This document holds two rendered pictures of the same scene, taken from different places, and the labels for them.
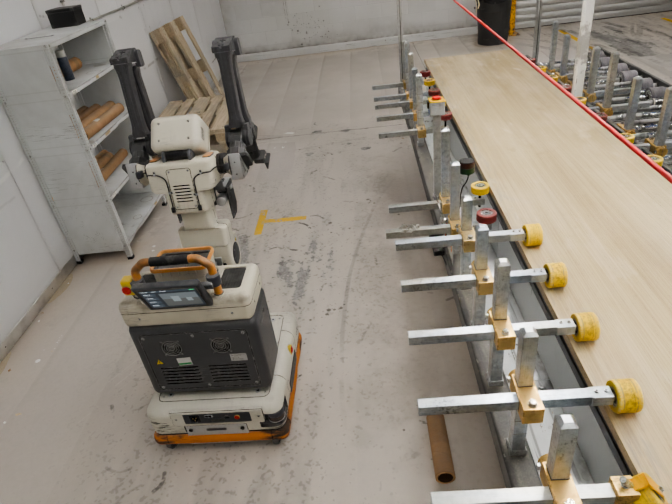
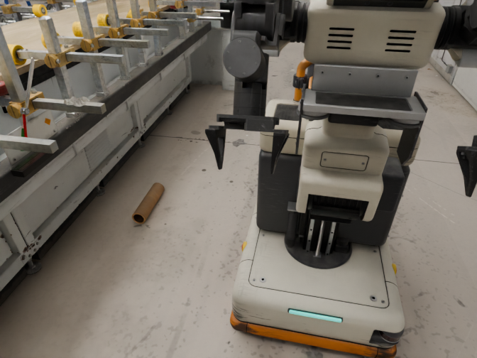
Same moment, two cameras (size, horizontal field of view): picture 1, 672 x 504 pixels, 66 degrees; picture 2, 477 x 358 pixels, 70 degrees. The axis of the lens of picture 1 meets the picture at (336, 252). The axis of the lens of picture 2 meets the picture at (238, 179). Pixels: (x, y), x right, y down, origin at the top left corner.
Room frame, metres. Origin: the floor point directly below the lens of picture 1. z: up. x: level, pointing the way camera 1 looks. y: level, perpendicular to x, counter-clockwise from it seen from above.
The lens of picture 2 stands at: (2.94, 0.36, 1.33)
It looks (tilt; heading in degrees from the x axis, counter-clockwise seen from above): 35 degrees down; 185
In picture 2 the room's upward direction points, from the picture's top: straight up
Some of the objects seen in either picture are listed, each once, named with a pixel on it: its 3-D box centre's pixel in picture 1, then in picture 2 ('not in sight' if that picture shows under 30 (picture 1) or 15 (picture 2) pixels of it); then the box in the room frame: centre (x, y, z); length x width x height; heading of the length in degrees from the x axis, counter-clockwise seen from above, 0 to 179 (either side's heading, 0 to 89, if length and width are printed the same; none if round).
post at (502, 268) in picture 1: (498, 327); (117, 36); (1.13, -0.44, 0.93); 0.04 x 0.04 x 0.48; 84
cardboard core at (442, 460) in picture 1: (440, 446); (149, 202); (1.39, -0.33, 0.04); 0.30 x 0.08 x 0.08; 174
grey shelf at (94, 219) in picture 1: (91, 143); not in sight; (3.86, 1.71, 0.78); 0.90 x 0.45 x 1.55; 174
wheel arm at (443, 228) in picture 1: (438, 230); (48, 104); (1.84, -0.44, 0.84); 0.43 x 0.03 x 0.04; 84
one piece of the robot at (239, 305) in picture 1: (204, 319); (328, 170); (1.79, 0.61, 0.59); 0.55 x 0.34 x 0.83; 83
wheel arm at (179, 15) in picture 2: (520, 498); (168, 14); (0.60, -0.31, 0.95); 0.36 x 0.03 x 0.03; 84
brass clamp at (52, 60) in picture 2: (467, 236); (60, 57); (1.60, -0.49, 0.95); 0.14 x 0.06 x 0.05; 174
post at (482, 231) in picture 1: (479, 286); (94, 57); (1.37, -0.47, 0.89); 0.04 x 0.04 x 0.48; 84
